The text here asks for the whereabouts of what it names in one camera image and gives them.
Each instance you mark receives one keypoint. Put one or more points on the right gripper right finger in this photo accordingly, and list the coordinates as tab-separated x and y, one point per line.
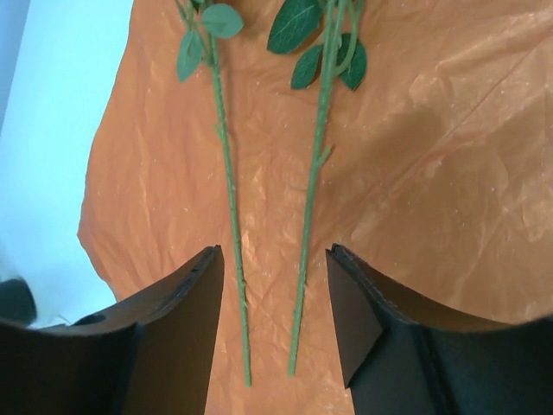
404	353

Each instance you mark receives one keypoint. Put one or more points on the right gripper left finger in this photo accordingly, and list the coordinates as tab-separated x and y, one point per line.
152	353

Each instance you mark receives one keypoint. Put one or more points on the orange wrapping paper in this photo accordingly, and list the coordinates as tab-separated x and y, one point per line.
440	177

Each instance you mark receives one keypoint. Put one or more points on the pink rose stem with bud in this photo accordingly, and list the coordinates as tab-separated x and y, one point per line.
207	22

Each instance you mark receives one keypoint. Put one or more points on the small pink rose stem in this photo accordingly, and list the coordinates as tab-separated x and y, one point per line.
340	55

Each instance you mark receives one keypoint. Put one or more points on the black cylindrical vase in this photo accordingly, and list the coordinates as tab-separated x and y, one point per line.
17	303

